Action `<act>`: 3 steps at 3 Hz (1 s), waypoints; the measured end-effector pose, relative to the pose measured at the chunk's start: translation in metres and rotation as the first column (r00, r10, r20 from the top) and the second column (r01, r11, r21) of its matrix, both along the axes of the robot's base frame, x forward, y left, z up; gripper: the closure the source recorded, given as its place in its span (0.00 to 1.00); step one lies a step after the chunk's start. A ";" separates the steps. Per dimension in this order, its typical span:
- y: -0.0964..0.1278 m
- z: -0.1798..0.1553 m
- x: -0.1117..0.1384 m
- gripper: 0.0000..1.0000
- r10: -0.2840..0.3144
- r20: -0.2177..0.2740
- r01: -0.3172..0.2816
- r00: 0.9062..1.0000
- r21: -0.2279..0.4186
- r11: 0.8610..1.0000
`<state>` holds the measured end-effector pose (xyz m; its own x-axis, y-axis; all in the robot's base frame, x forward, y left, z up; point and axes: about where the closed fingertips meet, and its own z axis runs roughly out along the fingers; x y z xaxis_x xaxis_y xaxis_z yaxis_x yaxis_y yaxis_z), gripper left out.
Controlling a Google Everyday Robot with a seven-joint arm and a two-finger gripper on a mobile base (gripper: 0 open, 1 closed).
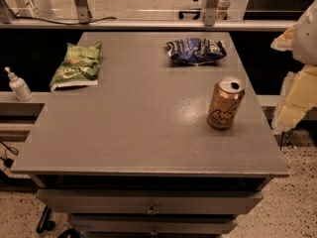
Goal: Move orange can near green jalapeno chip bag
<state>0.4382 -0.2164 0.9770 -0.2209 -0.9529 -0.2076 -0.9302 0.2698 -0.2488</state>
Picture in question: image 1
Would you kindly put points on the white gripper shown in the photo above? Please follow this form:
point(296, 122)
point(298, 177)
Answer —
point(306, 40)

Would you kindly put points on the orange soda can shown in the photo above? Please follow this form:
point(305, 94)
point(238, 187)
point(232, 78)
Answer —
point(226, 99)

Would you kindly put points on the blue chip bag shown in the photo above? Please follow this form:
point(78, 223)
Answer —
point(195, 51)

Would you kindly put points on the green jalapeno chip bag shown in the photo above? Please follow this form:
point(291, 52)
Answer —
point(80, 67)

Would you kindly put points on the round upper drawer knob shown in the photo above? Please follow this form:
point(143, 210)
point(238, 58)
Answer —
point(151, 210)

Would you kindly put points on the round drawer knob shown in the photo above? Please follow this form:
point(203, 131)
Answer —
point(153, 233)
point(151, 210)

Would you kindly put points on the round lower drawer knob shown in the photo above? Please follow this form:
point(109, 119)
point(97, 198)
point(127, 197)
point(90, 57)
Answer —
point(153, 233)

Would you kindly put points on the grey lower drawer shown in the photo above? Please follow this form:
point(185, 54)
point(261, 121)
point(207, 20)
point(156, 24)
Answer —
point(163, 224)

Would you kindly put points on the grey drawer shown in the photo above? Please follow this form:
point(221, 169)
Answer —
point(163, 224)
point(139, 201)

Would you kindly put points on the grey upper drawer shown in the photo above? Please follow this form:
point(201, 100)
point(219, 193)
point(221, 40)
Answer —
point(139, 201)

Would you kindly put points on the white pump bottle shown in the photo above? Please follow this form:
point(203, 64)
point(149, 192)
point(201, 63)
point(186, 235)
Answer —
point(19, 86)

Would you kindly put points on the black caster wheel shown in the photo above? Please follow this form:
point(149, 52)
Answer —
point(45, 224)

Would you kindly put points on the metal upright right bracket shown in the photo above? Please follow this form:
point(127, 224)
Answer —
point(209, 9)

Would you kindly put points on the metal upright bracket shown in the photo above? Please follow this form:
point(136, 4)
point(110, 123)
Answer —
point(209, 9)
point(83, 11)

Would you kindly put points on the metal upright left bracket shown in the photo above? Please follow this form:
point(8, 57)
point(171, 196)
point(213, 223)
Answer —
point(83, 11)

